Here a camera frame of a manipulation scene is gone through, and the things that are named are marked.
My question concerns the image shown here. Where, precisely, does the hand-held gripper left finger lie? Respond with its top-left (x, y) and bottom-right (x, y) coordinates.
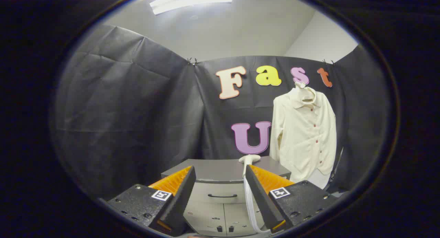
top-left (107, 166), bottom-right (196, 237)

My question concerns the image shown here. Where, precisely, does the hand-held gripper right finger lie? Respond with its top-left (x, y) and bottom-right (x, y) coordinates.
top-left (245, 164), bottom-right (340, 234)

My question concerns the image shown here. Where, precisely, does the cream button-up shirt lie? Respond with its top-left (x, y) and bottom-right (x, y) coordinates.
top-left (269, 86), bottom-right (337, 183)

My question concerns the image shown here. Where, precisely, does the grey cabinet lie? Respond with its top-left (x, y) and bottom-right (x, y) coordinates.
top-left (161, 155), bottom-right (292, 237)

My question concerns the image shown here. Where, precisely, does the white padded ironing board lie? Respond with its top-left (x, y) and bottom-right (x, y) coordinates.
top-left (307, 169), bottom-right (332, 190)

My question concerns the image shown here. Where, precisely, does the black backdrop cloth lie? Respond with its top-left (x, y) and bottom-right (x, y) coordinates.
top-left (52, 24), bottom-right (391, 199)

